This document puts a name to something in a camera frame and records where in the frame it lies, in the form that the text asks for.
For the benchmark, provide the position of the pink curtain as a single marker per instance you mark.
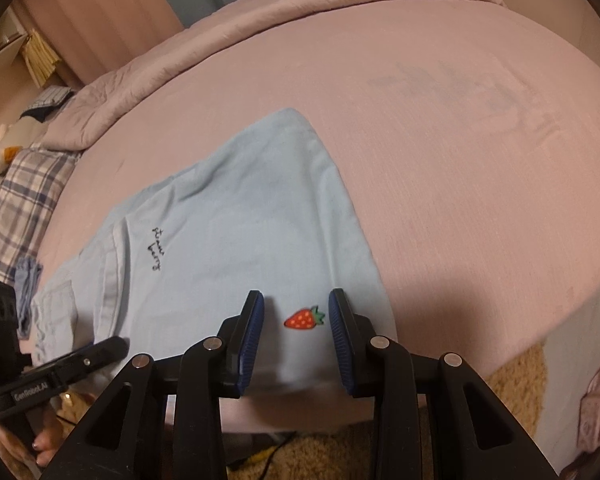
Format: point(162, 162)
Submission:
point(95, 15)

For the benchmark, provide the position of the person's left hand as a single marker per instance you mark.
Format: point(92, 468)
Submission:
point(50, 435)

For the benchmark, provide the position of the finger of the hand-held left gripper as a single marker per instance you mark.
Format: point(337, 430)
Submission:
point(90, 356)

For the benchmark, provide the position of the striped pillow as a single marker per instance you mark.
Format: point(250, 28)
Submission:
point(50, 97)

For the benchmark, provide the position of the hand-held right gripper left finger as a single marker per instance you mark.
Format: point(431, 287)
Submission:
point(247, 345)

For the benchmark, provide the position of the yellow cloth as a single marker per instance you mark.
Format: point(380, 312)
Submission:
point(41, 57)

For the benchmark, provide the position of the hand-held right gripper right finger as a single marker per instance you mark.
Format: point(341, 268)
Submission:
point(342, 345)

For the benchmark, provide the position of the brown shaggy rug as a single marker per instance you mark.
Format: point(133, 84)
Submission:
point(510, 390)

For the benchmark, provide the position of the white shelf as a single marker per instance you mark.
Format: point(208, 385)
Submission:
point(2, 45)

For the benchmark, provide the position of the small blue cloth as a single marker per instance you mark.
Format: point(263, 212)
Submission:
point(27, 290)

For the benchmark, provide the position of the light blue strawberry pants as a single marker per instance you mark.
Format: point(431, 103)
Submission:
point(230, 235)

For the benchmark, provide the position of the plaid pillow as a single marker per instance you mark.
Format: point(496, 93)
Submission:
point(25, 195)

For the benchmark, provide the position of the pink quilt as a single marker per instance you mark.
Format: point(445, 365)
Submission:
point(230, 35)

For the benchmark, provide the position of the grey plush toy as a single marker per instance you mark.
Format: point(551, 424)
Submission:
point(27, 132)

